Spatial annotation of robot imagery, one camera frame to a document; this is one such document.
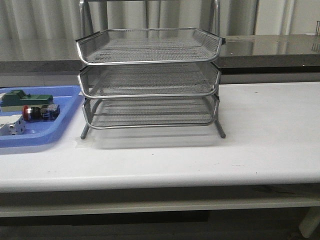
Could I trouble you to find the white table leg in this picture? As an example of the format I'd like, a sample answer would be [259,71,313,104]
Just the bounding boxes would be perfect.
[298,206,320,238]

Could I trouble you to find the dark granite counter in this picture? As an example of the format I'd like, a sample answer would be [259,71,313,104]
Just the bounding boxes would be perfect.
[0,34,320,75]

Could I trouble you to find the silver wire rack frame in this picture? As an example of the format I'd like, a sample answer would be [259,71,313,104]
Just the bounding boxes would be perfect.
[79,0,226,139]

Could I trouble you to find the blue plastic tray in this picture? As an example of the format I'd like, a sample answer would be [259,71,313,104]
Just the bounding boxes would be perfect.
[0,85,83,149]

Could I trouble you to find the red emergency stop button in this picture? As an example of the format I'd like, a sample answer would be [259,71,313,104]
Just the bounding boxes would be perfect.
[22,104,60,122]

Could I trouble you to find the green terminal block component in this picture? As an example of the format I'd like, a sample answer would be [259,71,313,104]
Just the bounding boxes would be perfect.
[0,89,54,112]

